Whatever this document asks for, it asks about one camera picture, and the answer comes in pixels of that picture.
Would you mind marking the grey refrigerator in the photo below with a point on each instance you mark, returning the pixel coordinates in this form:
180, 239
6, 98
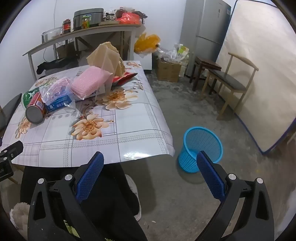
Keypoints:
208, 25

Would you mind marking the white low cabinet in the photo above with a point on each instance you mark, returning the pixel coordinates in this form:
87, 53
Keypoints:
146, 61

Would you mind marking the black cloth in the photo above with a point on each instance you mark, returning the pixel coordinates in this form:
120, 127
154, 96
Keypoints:
53, 64

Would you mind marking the pink sponge cloth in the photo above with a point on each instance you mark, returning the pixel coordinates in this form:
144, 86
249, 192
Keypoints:
89, 81

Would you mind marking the red jar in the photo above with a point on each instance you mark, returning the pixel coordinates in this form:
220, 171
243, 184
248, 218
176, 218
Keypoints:
66, 26

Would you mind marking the orange plastic bag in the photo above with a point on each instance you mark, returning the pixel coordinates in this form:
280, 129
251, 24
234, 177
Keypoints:
148, 42

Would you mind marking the red drink can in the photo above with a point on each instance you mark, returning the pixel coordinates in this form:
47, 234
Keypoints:
35, 106

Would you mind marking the grey rice cooker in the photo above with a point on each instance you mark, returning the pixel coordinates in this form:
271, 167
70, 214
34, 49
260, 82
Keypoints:
89, 17

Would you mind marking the clear bag with blue packet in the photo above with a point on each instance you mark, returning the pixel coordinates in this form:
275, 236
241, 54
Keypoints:
57, 100

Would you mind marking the grey side desk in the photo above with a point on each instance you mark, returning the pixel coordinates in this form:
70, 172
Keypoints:
97, 29

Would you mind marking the clear plastic container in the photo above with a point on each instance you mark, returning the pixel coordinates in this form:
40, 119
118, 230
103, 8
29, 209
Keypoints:
52, 34

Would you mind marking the wooden chair with dark seat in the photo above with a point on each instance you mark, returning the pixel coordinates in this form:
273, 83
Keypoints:
227, 80

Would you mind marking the blue plastic waste basket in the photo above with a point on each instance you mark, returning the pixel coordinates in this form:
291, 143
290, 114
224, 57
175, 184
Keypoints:
201, 141

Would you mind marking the white mattress with blue edge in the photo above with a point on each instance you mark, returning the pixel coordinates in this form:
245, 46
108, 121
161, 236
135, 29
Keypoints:
261, 81

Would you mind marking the person's white shoe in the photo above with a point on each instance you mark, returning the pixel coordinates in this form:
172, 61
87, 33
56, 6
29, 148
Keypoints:
135, 197

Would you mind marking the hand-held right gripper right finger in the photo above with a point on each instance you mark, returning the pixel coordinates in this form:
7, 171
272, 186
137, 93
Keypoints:
211, 178

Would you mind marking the orange-red plastic bag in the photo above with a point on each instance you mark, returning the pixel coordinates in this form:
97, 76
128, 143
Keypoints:
128, 18

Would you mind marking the floral tablecloth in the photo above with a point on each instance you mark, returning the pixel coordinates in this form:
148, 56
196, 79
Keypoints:
129, 129

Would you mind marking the red clear plastic bag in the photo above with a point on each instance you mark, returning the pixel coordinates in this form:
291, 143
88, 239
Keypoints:
124, 76

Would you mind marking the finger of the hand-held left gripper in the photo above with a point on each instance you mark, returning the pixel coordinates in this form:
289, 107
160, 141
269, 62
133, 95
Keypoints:
12, 149

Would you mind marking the glass jar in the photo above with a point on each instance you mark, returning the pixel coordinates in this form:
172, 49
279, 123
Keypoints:
109, 17

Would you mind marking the white fluffy slipper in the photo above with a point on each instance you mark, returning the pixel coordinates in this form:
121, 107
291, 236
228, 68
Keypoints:
18, 215

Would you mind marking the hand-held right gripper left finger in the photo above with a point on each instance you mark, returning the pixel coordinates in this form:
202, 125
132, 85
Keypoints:
90, 178

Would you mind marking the dark wooden stool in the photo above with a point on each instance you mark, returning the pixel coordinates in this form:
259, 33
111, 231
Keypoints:
208, 63

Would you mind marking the brown cardboard box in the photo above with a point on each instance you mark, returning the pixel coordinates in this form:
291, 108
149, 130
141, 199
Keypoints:
168, 70

